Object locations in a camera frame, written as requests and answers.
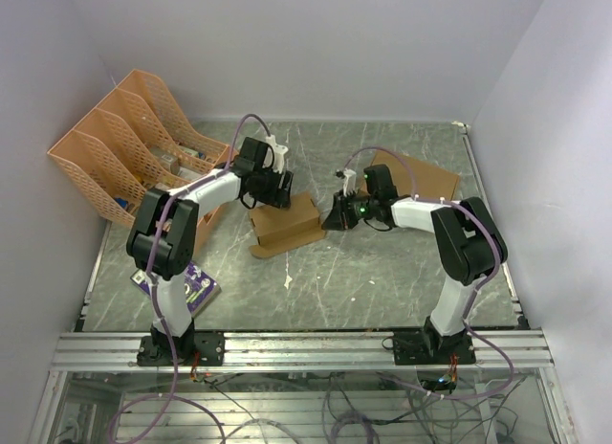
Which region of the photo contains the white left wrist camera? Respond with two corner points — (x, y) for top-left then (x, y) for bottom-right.
(264, 135), (289, 173)

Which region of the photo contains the purple book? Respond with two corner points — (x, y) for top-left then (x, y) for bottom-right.
(130, 261), (221, 318)

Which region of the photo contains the pink plastic desk organizer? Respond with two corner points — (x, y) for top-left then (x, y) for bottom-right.
(47, 69), (235, 228)

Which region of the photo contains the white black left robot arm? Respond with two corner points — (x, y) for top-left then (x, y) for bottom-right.
(126, 135), (293, 365)

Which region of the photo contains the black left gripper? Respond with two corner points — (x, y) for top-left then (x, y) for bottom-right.
(251, 165), (296, 211)

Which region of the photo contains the cardboard box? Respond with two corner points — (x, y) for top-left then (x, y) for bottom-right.
(249, 191), (326, 258)
(367, 150), (460, 200)

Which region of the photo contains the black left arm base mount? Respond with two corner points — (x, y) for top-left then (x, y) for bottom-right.
(137, 331), (227, 367)

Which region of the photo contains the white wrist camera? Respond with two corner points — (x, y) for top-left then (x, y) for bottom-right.
(335, 167), (357, 197)
(264, 135), (289, 173)

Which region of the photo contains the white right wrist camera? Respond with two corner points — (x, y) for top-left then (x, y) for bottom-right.
(335, 167), (357, 197)

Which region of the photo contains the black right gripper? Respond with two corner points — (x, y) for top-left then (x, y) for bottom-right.
(321, 189), (378, 232)

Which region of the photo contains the closed folded cardboard box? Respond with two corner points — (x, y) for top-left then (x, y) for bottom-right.
(367, 150), (460, 200)

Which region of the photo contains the aluminium frame rail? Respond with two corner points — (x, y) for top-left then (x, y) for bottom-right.
(51, 330), (554, 372)

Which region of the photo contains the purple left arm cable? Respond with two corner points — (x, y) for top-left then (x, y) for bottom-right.
(107, 113), (272, 444)

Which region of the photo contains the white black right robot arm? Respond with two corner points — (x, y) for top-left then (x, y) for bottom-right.
(322, 164), (508, 364)

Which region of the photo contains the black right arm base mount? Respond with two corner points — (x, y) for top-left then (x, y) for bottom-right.
(391, 329), (476, 366)

